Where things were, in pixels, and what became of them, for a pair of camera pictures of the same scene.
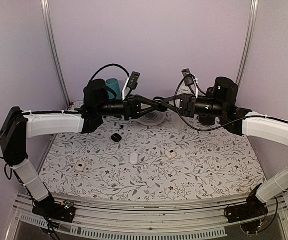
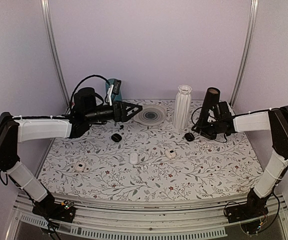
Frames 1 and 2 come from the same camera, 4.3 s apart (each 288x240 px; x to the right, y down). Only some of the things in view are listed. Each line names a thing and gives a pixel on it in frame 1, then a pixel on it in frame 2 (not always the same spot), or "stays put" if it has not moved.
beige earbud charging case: x=170 y=153 stays put
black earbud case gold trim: x=158 y=99 -> x=189 y=136
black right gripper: x=187 y=105 -> x=201 y=127
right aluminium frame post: x=251 y=30 stays put
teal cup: x=113 y=83 stays put
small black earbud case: x=116 y=137 stays put
